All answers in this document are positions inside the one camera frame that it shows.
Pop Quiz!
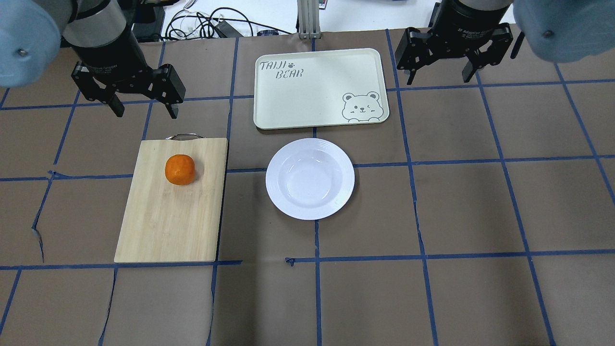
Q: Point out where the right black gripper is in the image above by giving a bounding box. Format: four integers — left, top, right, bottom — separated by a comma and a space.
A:
395, 0, 513, 86

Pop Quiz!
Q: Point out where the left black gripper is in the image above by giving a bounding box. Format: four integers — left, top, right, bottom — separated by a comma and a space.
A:
71, 29, 186, 120

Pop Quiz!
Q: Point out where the orange fruit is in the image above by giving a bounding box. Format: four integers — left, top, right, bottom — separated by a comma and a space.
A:
164, 155, 196, 185

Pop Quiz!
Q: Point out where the white round plate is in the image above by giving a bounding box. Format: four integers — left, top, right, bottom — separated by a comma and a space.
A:
265, 138, 356, 221

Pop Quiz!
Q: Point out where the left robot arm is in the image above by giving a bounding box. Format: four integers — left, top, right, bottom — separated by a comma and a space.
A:
0, 0, 186, 120

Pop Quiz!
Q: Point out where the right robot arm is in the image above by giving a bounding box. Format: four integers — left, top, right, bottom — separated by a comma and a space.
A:
394, 0, 615, 85

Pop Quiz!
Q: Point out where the cream bear tray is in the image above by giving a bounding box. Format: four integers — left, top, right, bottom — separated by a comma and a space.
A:
253, 48, 390, 130

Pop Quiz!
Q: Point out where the bamboo cutting board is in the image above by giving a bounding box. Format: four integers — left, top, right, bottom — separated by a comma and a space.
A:
114, 138, 228, 263

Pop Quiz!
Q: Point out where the black cable bundle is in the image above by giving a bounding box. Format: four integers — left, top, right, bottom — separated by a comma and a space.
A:
165, 0, 255, 41

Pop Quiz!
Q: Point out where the aluminium frame post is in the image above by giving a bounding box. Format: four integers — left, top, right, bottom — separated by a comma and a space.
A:
296, 0, 321, 40

